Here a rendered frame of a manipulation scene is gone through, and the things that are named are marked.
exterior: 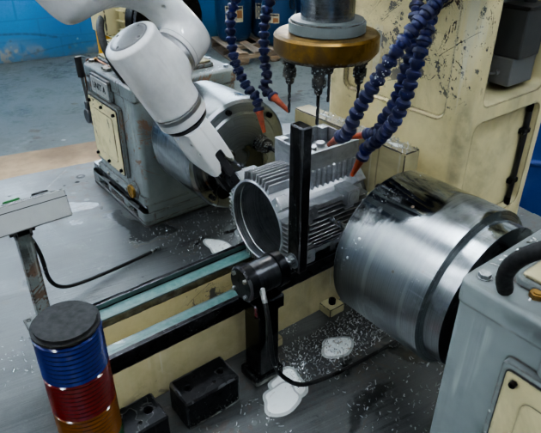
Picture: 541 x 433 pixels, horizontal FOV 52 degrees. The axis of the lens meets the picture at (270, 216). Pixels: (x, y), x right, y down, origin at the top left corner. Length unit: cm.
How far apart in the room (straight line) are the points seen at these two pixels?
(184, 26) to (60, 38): 559
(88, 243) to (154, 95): 64
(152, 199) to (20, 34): 509
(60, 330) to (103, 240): 91
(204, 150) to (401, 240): 34
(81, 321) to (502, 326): 44
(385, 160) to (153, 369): 54
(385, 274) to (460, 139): 37
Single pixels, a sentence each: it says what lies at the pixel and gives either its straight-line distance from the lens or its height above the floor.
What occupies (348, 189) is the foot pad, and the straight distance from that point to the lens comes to 101.
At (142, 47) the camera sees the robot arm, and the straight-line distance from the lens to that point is 82.
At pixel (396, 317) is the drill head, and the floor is 103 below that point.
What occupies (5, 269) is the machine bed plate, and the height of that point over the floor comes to 80.
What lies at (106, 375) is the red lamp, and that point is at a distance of 56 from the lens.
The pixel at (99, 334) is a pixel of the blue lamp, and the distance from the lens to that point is 52.
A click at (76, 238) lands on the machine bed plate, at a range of 145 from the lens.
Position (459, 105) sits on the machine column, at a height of 121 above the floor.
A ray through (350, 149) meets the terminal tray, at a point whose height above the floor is 113.
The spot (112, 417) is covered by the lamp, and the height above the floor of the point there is 110.
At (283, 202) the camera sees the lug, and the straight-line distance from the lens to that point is 94.
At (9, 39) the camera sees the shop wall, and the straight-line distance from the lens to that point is 640.
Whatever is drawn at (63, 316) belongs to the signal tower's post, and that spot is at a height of 122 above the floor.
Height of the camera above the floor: 154
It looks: 31 degrees down
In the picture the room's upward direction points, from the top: straight up
